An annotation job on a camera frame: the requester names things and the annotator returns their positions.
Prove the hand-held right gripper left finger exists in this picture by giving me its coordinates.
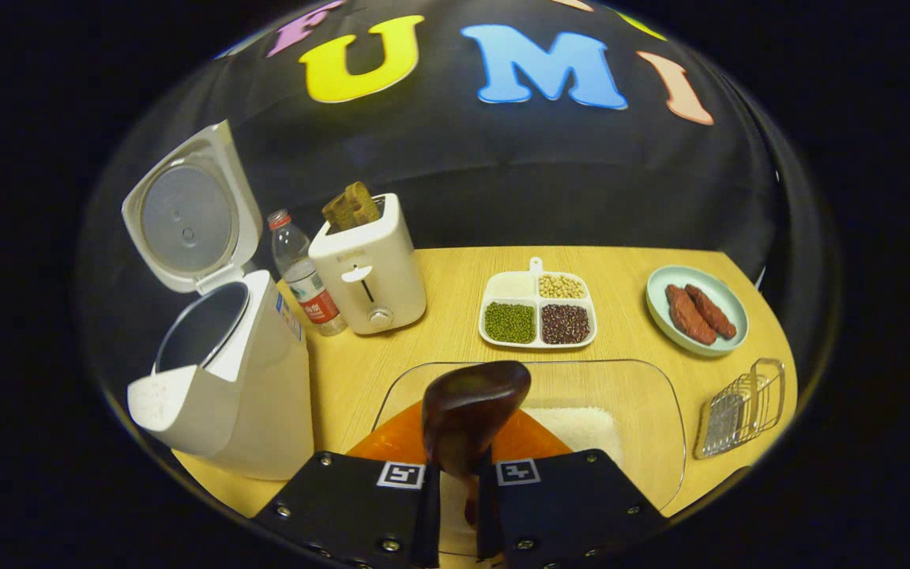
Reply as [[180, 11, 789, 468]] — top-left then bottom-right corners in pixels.
[[254, 399, 442, 569]]

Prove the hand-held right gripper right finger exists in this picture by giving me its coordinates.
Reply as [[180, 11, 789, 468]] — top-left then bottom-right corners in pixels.
[[477, 407, 669, 569]]

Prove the clear box of rice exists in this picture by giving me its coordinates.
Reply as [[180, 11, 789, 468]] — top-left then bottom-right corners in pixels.
[[372, 360, 686, 558]]

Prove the white rice cooker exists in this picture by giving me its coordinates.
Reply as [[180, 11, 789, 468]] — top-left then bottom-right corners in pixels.
[[122, 120, 315, 481]]

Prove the dark wooden spoon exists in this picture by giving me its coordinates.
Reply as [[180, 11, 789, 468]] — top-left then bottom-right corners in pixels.
[[422, 361, 532, 526]]

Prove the metal wire chopstick holder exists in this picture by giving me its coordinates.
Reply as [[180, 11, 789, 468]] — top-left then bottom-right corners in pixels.
[[694, 358, 786, 460]]

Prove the white divided dish of beans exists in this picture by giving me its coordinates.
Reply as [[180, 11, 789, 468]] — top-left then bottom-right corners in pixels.
[[478, 257, 598, 350]]

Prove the red meat piece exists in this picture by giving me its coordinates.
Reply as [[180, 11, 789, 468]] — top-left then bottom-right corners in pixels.
[[665, 284, 717, 346], [686, 284, 738, 341]]

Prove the clear water bottle red label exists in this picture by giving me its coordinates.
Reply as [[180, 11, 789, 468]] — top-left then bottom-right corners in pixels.
[[268, 209, 348, 337]]

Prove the white toaster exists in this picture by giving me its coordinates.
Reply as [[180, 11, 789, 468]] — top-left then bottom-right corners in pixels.
[[308, 193, 427, 336]]

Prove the pale green plate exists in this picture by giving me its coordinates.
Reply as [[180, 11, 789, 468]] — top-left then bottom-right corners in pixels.
[[645, 265, 750, 358]]

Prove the brown bread slice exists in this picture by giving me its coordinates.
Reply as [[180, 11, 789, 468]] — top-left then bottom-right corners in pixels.
[[322, 194, 357, 232], [343, 181, 381, 226]]

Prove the black backdrop cloth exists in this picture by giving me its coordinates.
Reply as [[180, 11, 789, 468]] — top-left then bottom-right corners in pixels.
[[88, 0, 799, 317]]

